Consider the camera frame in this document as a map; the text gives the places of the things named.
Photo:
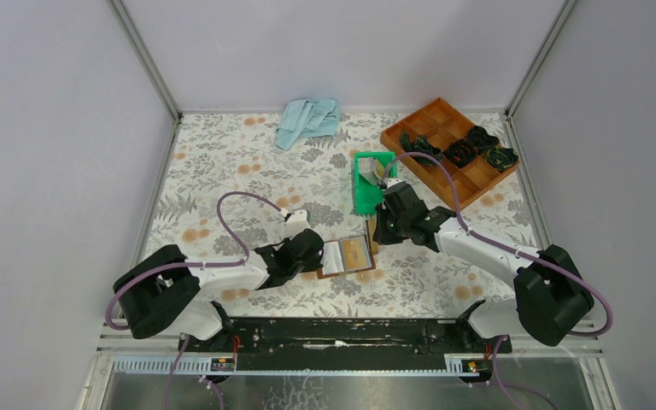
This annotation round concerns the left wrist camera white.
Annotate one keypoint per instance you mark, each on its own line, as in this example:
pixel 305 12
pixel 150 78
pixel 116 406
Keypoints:
pixel 295 221

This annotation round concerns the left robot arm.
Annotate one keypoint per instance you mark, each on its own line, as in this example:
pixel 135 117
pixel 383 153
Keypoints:
pixel 164 292

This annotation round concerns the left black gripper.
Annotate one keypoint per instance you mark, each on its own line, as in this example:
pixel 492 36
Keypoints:
pixel 314 264

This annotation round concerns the brown leather card holder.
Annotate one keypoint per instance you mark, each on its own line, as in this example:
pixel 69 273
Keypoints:
pixel 332 264

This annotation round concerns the floral table mat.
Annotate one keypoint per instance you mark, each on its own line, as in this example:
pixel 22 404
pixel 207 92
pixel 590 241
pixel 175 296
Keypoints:
pixel 226 180

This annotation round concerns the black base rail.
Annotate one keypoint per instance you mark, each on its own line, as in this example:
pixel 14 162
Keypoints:
pixel 361 345

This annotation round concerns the dark rolled sock right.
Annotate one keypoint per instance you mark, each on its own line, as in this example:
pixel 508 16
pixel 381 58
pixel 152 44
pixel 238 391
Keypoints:
pixel 501 158

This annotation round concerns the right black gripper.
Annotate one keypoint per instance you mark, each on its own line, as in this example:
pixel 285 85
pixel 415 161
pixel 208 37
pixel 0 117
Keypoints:
pixel 380 235

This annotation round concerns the dark rolled sock left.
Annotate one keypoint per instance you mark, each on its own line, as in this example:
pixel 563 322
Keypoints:
pixel 420 144

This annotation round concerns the green plastic basket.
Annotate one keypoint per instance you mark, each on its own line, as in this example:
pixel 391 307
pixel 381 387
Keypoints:
pixel 367 196

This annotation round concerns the dark rolled sock top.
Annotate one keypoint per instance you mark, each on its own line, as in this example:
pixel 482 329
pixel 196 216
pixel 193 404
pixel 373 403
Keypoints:
pixel 480 139

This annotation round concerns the dark rolled sock middle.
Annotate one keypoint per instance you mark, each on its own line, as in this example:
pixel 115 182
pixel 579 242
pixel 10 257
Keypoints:
pixel 460 153

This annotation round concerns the silver credit card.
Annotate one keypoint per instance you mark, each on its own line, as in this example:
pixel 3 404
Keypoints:
pixel 370 169

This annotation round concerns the light blue cloth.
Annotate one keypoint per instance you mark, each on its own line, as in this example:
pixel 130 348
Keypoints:
pixel 306 118

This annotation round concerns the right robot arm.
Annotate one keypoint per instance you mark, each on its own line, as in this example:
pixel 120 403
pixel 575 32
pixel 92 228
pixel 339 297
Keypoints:
pixel 548 301

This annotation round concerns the dark rolled sock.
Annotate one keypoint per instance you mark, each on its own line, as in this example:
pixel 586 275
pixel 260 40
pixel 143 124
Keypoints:
pixel 501 158
pixel 480 139
pixel 420 144
pixel 460 153

